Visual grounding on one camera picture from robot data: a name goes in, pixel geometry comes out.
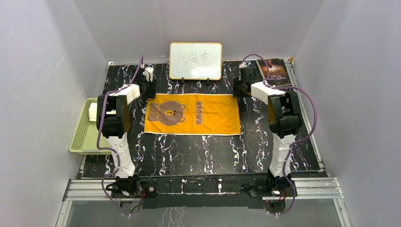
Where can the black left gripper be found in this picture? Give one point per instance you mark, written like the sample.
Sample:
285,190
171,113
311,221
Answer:
152,85

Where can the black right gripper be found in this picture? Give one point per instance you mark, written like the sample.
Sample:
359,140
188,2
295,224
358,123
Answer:
236,92

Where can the brown and yellow cloth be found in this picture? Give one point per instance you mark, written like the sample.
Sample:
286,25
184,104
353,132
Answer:
193,114

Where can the white towel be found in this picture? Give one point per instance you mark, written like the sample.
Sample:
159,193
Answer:
92,112

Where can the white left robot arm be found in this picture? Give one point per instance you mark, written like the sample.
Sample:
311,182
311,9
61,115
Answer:
113,119

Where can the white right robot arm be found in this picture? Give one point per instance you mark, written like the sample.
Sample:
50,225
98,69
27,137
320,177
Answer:
284,115

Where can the dark paperback book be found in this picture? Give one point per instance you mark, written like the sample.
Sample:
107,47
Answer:
276,70

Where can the small framed whiteboard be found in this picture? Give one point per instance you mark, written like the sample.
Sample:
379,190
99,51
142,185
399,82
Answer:
195,61

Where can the green perforated plastic basket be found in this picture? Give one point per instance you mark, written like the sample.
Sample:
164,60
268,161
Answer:
85,136

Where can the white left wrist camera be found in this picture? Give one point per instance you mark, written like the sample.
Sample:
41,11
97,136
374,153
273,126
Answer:
147,73

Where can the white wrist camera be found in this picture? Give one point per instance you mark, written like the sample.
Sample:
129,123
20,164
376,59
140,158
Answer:
244,64
147,73

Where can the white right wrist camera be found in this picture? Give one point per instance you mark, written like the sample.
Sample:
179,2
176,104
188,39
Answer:
244,64

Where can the aluminium base frame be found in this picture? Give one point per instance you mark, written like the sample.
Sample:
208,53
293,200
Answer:
205,191

